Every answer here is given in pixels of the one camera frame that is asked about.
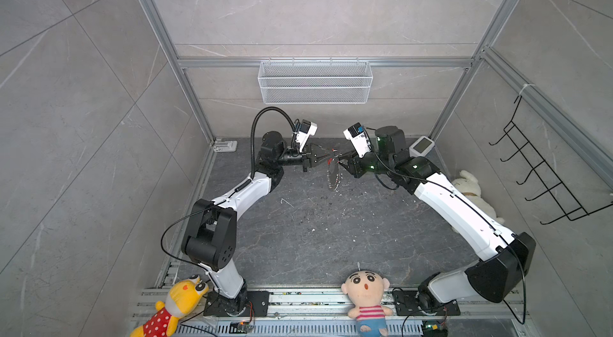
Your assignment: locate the white plush dog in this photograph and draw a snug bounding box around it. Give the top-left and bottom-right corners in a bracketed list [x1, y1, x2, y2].
[452, 170, 505, 225]

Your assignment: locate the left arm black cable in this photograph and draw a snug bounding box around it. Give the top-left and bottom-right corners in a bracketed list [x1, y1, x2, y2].
[250, 106, 297, 180]

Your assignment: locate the black-haired plush doll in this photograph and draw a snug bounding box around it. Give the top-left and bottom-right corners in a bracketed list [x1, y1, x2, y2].
[341, 271, 393, 337]

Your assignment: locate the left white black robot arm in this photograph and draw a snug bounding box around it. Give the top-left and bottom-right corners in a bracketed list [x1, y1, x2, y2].
[180, 131, 335, 316]

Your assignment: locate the yellow red plush toy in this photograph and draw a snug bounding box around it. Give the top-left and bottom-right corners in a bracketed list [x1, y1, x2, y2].
[129, 275, 210, 337]

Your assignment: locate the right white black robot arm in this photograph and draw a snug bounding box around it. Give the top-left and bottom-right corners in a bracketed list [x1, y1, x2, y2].
[338, 123, 536, 312]

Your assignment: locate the red-handled metal key ring holder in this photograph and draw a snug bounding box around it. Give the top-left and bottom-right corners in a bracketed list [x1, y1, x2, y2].
[327, 150, 340, 191]

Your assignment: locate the black wire hook rack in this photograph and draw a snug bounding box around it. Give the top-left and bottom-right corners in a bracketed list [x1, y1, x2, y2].
[488, 96, 612, 225]

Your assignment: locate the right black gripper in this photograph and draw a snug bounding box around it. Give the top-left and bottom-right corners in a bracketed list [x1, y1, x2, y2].
[337, 146, 394, 179]

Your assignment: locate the white digital clock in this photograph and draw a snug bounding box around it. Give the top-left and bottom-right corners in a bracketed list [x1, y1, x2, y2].
[409, 136, 435, 158]

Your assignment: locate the white wire mesh basket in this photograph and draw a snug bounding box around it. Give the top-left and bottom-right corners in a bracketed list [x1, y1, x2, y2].
[258, 60, 374, 105]

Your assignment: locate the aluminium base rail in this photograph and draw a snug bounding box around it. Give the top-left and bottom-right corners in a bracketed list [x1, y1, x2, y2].
[176, 287, 539, 336]

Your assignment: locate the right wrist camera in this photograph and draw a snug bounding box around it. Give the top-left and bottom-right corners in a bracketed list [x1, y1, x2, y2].
[343, 123, 372, 158]

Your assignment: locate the white wall bracket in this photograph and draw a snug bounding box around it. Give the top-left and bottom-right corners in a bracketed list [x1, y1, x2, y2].
[212, 140, 238, 153]

